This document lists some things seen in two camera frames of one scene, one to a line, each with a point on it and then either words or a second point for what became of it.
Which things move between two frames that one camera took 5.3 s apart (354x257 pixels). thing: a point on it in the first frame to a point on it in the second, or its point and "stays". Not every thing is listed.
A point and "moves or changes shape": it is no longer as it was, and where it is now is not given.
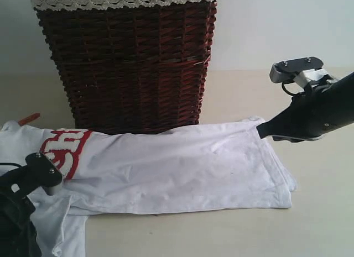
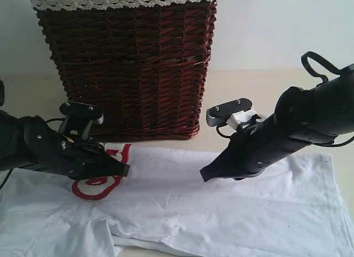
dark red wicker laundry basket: (133, 71) stays
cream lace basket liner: (63, 1) stays
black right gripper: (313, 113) to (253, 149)
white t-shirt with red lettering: (224, 166) moves or changes shape
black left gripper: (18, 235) to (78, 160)
